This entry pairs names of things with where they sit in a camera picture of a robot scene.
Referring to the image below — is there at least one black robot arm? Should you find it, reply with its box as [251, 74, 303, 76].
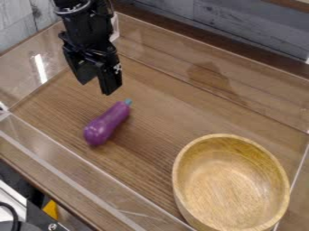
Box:
[54, 0, 122, 96]

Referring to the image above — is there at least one brown wooden bowl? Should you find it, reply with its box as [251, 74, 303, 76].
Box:
[172, 134, 291, 231]

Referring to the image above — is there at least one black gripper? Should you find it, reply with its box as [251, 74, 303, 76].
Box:
[54, 0, 122, 96]

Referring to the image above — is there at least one yellow black equipment base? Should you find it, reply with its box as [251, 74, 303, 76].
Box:
[0, 161, 93, 231]

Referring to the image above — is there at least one purple toy eggplant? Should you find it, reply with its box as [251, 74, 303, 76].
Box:
[84, 99, 133, 146]

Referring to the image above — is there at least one black cable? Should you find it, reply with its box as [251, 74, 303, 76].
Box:
[0, 201, 22, 231]

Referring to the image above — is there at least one clear acrylic corner bracket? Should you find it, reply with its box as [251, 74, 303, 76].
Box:
[110, 12, 120, 42]

